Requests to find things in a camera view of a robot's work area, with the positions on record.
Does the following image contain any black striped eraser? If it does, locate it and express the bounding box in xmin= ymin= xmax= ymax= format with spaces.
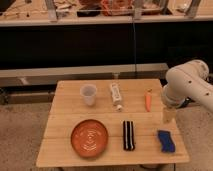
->
xmin=123 ymin=121 xmax=135 ymax=151

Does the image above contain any orange carrot toy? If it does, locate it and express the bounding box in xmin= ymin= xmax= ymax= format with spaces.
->
xmin=145 ymin=89 xmax=152 ymax=112

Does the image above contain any wooden table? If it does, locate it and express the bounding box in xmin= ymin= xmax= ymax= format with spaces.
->
xmin=36 ymin=79 xmax=189 ymax=167

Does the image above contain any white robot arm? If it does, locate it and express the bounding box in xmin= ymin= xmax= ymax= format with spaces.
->
xmin=161 ymin=60 xmax=213 ymax=123

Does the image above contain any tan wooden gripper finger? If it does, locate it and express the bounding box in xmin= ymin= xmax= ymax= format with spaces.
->
xmin=163 ymin=107 xmax=176 ymax=123

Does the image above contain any black cable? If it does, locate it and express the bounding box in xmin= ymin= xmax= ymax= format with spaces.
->
xmin=131 ymin=16 xmax=138 ymax=80

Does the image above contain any white tube with cap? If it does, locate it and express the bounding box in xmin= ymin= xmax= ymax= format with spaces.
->
xmin=110 ymin=83 xmax=123 ymax=111

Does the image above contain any blue sponge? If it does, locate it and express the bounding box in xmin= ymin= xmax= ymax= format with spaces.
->
xmin=158 ymin=130 xmax=176 ymax=153

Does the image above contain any white ceramic cup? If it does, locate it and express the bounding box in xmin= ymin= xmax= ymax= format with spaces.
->
xmin=80 ymin=84 xmax=97 ymax=106

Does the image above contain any orange round plate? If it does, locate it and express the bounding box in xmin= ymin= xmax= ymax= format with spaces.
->
xmin=70 ymin=119 xmax=109 ymax=158

